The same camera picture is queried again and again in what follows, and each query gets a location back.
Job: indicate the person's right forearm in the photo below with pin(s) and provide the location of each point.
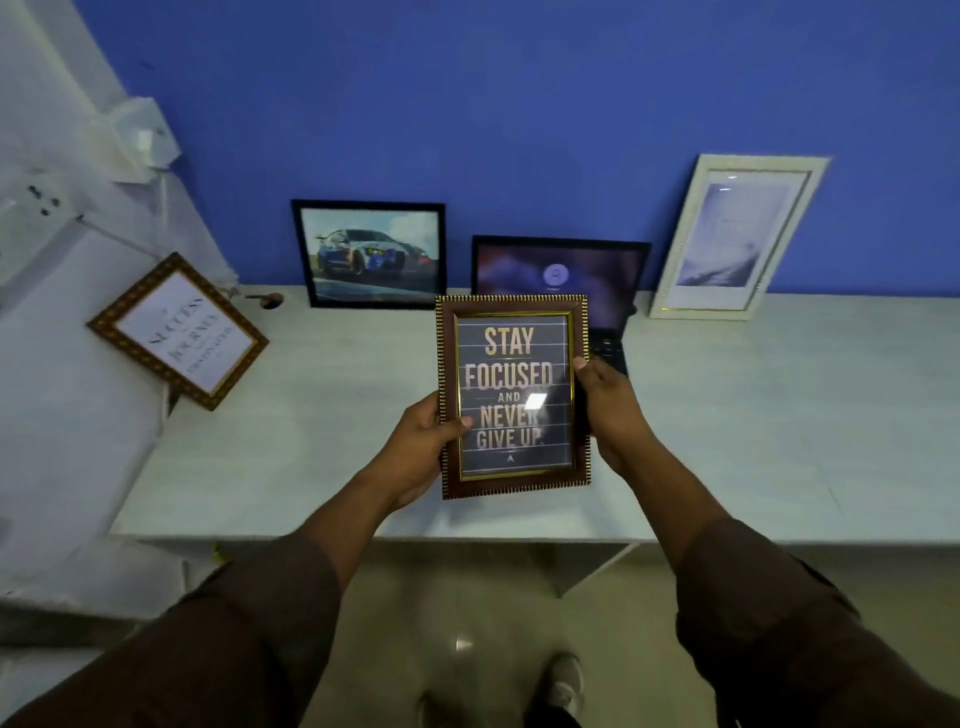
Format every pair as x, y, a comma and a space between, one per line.
765, 592

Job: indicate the black framed car picture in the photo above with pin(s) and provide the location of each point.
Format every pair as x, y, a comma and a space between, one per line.
370, 254

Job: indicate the white desk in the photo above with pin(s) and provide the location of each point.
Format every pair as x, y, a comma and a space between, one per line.
750, 420

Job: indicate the person's left forearm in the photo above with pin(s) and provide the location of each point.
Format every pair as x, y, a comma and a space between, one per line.
202, 615

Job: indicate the person's right shoe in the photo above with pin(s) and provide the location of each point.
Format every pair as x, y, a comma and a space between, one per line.
564, 686

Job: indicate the brown framed quote picture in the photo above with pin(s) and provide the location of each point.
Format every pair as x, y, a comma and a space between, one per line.
514, 396

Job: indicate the white wall junction box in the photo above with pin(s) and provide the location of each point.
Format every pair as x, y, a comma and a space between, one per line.
135, 141

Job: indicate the person's left thumb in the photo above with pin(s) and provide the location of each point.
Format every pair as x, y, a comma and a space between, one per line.
454, 429

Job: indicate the person's left hand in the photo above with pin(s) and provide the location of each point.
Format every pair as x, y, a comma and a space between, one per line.
409, 459

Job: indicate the white wall socket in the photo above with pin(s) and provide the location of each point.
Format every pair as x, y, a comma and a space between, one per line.
30, 211

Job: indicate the person's right thumb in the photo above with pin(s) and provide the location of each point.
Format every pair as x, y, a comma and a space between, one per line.
589, 372

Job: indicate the person's right hand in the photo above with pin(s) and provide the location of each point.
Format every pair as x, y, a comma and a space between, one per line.
613, 416

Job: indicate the black laptop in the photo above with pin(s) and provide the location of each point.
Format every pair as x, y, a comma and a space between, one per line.
564, 289

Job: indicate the gold patterned framed text picture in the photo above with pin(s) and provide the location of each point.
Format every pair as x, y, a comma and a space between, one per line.
180, 331

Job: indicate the white framed sky picture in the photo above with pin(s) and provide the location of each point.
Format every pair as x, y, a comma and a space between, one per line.
738, 235

